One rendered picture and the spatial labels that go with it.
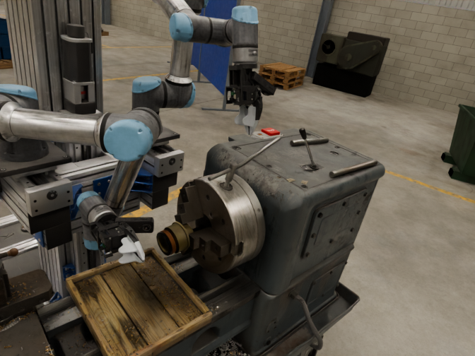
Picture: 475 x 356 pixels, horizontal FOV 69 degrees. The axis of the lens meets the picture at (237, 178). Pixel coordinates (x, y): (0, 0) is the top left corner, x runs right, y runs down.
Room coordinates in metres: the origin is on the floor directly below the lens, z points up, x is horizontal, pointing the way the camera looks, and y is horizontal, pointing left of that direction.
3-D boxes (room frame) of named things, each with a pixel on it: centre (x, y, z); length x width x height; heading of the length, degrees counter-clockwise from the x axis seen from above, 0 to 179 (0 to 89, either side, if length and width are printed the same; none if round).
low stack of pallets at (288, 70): (9.25, -0.69, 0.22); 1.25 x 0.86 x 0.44; 154
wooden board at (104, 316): (0.74, 0.24, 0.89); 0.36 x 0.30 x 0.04; 46
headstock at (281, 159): (1.24, -0.22, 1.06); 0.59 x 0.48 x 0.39; 136
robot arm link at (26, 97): (1.03, 0.74, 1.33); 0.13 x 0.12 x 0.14; 1
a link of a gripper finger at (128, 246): (0.72, 0.26, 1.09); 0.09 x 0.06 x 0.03; 46
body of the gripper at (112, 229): (0.80, 0.33, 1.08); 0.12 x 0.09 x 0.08; 46
